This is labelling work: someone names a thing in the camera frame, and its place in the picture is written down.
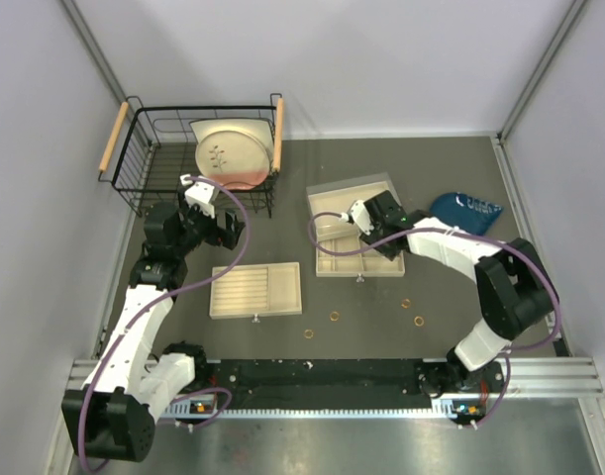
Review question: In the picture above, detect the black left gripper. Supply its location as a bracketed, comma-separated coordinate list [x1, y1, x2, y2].
[173, 188, 245, 257]

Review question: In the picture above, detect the beige ring slot tray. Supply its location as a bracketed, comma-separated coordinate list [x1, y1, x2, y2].
[209, 262, 303, 320]

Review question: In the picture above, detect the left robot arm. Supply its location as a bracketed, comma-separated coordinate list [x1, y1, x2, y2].
[61, 202, 251, 468]

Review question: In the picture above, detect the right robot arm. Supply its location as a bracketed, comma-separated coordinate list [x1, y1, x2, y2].
[349, 191, 558, 392]

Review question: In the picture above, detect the round pink white plate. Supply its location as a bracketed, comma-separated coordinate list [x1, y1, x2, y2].
[195, 130, 271, 191]

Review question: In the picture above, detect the blue leaf shaped dish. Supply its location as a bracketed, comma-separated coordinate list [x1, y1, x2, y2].
[430, 192, 503, 236]

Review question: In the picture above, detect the square white plate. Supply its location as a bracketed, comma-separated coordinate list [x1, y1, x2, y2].
[189, 118, 274, 159]

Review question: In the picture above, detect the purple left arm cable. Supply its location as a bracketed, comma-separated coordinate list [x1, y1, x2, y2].
[78, 173, 252, 472]

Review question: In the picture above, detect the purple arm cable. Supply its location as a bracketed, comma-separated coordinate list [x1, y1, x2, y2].
[78, 173, 252, 472]
[307, 211, 563, 430]

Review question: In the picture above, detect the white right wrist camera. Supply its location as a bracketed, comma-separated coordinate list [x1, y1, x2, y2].
[339, 200, 374, 236]

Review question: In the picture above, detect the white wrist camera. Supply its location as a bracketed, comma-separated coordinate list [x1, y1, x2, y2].
[179, 174, 219, 219]
[339, 200, 374, 236]

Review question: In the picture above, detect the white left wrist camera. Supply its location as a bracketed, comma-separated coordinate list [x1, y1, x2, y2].
[179, 174, 219, 219]

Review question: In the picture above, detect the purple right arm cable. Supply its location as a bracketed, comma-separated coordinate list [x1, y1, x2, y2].
[307, 211, 563, 430]

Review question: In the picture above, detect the black wire dish rack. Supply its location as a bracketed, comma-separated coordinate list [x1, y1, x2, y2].
[98, 93, 284, 215]

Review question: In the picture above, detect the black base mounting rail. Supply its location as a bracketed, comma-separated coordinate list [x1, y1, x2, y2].
[205, 359, 484, 411]

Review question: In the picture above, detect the aluminium frame rail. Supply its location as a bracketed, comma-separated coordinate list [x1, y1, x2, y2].
[68, 355, 605, 422]

